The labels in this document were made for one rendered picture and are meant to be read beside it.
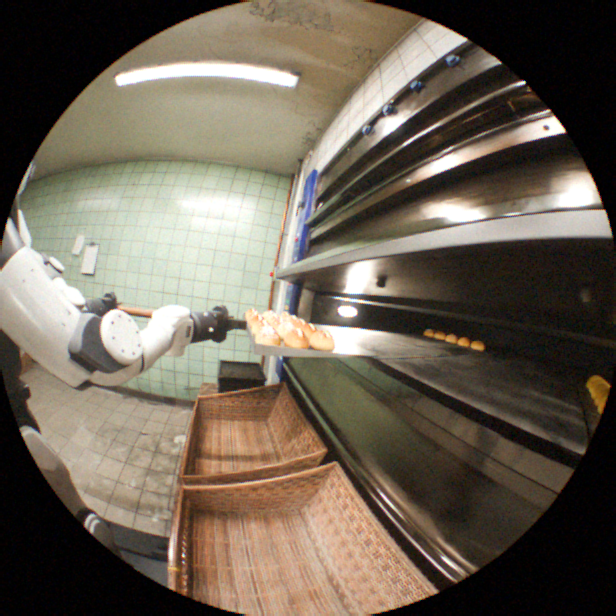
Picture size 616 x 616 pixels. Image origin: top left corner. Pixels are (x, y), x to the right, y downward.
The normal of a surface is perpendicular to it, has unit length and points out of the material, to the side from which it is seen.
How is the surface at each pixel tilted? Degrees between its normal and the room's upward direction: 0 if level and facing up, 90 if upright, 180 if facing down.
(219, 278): 90
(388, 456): 70
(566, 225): 80
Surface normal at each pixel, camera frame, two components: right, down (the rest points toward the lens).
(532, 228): -0.89, -0.29
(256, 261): 0.33, 0.10
